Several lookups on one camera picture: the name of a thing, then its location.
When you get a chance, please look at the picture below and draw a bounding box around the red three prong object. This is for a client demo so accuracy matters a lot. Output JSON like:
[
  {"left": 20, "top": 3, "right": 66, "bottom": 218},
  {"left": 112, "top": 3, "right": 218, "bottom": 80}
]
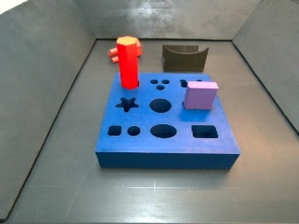
[{"left": 107, "top": 41, "right": 143, "bottom": 63}]

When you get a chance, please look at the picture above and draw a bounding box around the black curved fixture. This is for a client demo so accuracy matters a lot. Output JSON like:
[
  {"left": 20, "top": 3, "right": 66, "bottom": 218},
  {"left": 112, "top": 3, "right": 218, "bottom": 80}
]
[{"left": 163, "top": 45, "right": 210, "bottom": 73}]

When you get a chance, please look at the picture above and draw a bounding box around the blue shape sorter block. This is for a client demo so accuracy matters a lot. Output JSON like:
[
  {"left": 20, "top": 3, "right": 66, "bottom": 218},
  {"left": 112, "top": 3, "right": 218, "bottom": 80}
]
[{"left": 96, "top": 73, "right": 241, "bottom": 170}]

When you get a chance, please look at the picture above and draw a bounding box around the purple rectangular block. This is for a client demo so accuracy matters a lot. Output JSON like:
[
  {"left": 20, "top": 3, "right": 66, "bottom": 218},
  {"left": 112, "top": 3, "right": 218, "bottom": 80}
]
[{"left": 183, "top": 81, "right": 219, "bottom": 110}]

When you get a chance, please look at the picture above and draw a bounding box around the red hexagonal peg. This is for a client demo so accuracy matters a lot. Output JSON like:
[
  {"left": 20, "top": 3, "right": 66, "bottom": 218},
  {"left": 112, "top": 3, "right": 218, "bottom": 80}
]
[{"left": 116, "top": 36, "right": 139, "bottom": 89}]

